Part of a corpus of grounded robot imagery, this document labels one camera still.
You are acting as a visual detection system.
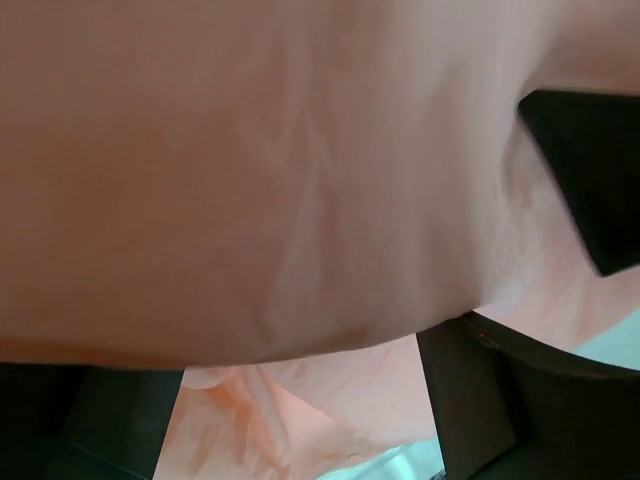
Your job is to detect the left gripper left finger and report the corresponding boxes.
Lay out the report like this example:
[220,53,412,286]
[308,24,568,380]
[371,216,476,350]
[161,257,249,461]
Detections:
[1,363,183,480]

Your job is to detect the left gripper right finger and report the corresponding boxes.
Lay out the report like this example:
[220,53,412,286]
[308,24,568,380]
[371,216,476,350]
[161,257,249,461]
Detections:
[416,312,639,479]

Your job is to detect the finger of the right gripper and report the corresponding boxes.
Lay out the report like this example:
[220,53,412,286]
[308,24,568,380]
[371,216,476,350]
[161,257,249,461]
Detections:
[518,90,639,277]

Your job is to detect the salmon pink jacket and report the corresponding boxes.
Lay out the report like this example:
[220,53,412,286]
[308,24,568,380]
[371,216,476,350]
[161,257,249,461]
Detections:
[1,1,639,479]

